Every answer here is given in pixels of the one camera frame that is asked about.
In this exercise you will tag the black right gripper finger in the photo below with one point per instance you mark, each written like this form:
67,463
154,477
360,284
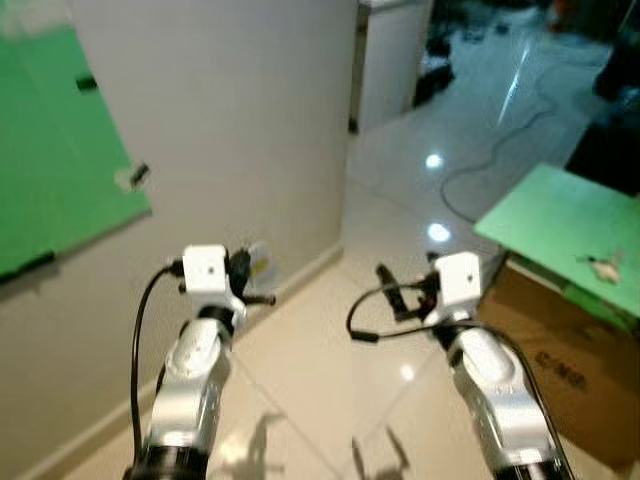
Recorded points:
392,278
405,310

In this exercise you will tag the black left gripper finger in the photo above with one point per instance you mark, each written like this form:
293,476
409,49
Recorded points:
262,298

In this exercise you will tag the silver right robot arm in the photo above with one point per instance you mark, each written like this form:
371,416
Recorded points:
500,400

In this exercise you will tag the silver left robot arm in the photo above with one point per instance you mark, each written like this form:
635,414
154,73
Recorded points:
195,380

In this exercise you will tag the green table board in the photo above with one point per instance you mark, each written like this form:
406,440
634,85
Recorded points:
560,220

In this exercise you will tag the brown printed cardboard box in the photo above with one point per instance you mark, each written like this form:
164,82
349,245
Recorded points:
560,370

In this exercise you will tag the key bunch with white plush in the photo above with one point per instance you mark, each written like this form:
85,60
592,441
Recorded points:
603,266

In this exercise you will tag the black board clip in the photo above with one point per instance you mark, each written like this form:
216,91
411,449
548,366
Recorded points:
28,264
87,82

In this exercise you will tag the white tall cabinet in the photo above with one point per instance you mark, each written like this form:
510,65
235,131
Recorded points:
390,60

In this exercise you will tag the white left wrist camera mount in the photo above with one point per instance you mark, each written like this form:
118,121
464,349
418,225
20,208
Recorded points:
205,270

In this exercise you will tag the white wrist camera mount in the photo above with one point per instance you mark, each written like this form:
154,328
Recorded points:
460,280
205,270

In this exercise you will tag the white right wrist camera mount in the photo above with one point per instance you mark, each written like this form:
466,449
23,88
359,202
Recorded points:
460,280

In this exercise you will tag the black wall hook white base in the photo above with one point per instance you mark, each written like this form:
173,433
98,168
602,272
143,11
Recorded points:
133,177

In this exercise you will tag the green wall board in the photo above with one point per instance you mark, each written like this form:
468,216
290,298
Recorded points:
60,150

